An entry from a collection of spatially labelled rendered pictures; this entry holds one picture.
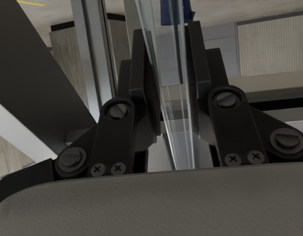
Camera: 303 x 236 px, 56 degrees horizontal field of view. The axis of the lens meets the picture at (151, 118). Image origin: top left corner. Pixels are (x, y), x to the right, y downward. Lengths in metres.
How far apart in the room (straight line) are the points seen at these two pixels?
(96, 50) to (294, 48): 10.00
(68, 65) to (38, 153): 5.74
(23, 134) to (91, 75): 0.27
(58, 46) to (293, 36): 7.25
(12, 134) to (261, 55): 10.26
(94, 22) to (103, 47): 0.04
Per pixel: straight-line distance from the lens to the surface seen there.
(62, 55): 6.01
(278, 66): 10.36
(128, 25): 0.56
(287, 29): 10.34
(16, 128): 0.17
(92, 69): 0.43
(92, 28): 0.43
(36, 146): 0.19
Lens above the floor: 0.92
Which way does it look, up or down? 11 degrees up
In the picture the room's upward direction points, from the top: 173 degrees clockwise
